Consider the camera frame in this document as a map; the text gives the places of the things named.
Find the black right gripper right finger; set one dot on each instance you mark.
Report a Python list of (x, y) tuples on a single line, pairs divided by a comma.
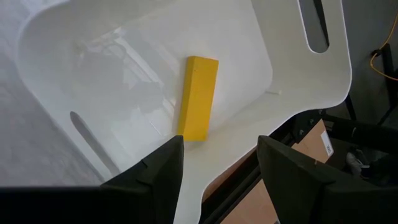
[(295, 193)]

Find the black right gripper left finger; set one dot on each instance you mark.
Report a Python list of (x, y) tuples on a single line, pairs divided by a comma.
[(149, 193)]

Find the white label sticker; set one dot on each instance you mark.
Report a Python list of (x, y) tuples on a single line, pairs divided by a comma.
[(327, 143)]

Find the yellow flat block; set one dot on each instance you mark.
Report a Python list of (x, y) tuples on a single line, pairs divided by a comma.
[(197, 99)]

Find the white plastic bin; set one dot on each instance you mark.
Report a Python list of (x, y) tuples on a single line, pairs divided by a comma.
[(124, 77)]

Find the black stand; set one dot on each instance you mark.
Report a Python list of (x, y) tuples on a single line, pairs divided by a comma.
[(388, 68)]

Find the black table frame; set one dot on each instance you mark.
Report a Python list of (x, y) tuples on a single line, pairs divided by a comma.
[(287, 132)]

